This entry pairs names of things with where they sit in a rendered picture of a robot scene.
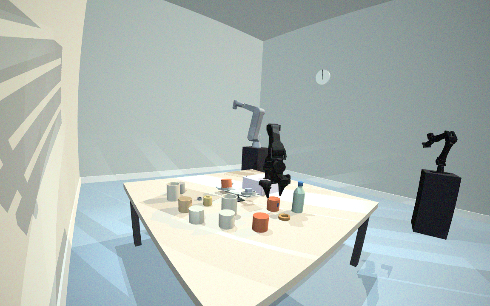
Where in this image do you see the tan cylinder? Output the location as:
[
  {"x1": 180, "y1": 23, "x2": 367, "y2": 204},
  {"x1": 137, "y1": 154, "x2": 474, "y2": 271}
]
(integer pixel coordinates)
[{"x1": 178, "y1": 196, "x2": 192, "y2": 213}]

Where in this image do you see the brown cylinder with orange top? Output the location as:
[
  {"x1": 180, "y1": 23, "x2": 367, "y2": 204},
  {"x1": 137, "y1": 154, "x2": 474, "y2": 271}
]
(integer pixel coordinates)
[{"x1": 252, "y1": 212, "x2": 269, "y2": 233}]

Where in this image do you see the orange ring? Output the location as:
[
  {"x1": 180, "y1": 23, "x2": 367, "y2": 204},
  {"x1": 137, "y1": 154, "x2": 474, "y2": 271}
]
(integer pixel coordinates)
[{"x1": 278, "y1": 213, "x2": 291, "y2": 221}]

